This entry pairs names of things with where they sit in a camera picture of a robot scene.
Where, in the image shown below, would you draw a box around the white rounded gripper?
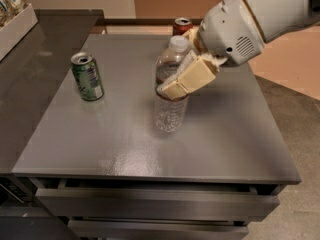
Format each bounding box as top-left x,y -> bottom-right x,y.
156,0 -> 264,100

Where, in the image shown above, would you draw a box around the clear plastic water bottle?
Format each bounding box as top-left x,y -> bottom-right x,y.
154,35 -> 190,133

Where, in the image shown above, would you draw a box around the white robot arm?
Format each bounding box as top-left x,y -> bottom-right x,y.
156,0 -> 320,100

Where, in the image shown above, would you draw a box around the red soda can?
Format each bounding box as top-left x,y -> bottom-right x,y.
173,17 -> 193,35

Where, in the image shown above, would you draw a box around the green soda can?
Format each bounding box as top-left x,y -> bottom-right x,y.
71,52 -> 104,101

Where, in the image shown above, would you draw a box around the grey upper drawer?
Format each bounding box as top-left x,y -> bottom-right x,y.
36,184 -> 279,221

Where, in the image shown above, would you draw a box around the grey drawer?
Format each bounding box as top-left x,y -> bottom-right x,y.
36,184 -> 279,221
68,220 -> 248,240

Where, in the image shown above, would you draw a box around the dark grey side counter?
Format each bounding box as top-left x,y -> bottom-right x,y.
0,9 -> 104,240

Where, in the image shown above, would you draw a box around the white snack box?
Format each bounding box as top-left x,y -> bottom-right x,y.
0,4 -> 38,61

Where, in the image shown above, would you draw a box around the snack packets in box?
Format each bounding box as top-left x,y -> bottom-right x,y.
0,0 -> 26,26

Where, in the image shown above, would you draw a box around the grey lower drawer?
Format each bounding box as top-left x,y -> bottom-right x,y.
68,220 -> 248,240

